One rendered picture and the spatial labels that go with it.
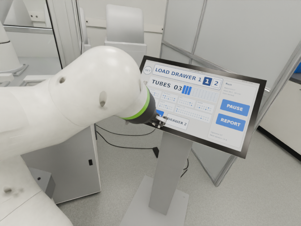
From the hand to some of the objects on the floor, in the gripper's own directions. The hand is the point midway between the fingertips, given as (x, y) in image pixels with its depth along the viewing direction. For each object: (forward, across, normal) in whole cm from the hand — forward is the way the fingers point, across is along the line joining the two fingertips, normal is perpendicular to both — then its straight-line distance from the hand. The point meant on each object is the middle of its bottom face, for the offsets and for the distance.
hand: (157, 122), depth 56 cm
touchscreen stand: (+82, -5, +62) cm, 103 cm away
